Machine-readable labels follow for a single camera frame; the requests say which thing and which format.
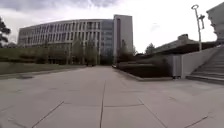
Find dark low hedge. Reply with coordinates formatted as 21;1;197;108
114;54;170;79

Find grey stone slab pavement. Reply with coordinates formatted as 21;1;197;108
0;65;224;128

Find large curved grey building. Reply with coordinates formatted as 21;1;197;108
17;13;134;66

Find row of trees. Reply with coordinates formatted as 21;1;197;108
6;39;138;66

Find low building with dark roof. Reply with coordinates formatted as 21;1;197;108
146;33;218;56

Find grass lawn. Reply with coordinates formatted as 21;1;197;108
0;61;86;76

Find wide grey stone stairs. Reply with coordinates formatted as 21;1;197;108
185;44;224;85

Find dark tree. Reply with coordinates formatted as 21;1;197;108
0;16;12;48

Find grey building with horizontal bands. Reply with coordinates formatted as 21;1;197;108
205;1;224;44

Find pale concrete wall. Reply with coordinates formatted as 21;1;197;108
167;45;221;80

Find tall lamp post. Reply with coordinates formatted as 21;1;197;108
190;3;206;52

